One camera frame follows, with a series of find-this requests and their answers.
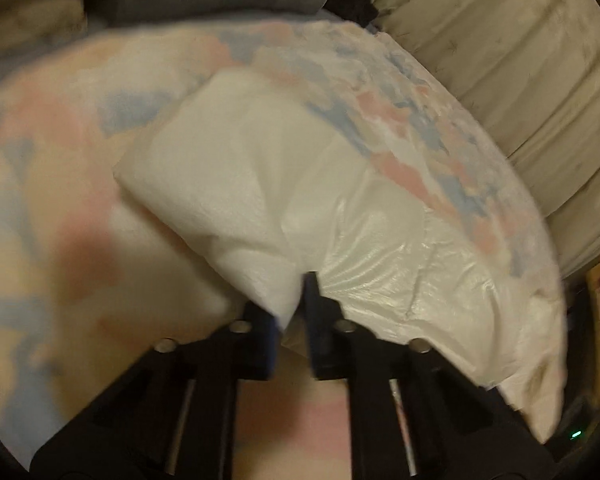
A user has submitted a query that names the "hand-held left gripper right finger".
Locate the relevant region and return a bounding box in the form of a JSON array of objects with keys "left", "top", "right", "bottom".
[{"left": 302, "top": 271, "right": 563, "bottom": 480}]

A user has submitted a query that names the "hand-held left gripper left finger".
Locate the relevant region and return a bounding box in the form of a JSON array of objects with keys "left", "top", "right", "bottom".
[{"left": 30, "top": 300, "right": 282, "bottom": 480}]

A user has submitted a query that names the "white puffer jacket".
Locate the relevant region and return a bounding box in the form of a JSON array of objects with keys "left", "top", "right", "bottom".
[{"left": 114, "top": 69, "right": 566, "bottom": 443}]

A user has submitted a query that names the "pastel printed blanket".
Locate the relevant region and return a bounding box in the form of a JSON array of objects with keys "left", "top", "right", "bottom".
[{"left": 0, "top": 20, "right": 566, "bottom": 480}]

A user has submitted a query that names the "beige curtain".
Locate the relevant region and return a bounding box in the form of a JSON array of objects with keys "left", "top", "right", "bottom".
[{"left": 365, "top": 0, "right": 600, "bottom": 281}]

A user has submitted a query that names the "beige pillow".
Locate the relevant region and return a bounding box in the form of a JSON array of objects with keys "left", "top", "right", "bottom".
[{"left": 0, "top": 0, "right": 88, "bottom": 56}]

